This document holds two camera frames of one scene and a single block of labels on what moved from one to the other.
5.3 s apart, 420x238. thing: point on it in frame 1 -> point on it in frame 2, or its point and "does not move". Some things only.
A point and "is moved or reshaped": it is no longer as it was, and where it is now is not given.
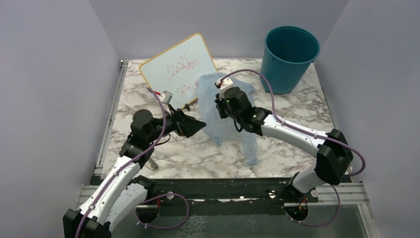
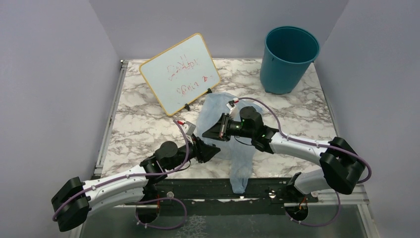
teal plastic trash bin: x=288 y=53 does not move
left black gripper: x=185 y=125 -> x=203 y=151
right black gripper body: x=224 y=111 -> x=235 y=128
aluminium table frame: x=97 y=174 does not move
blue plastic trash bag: x=220 y=128 is moved or reshaped
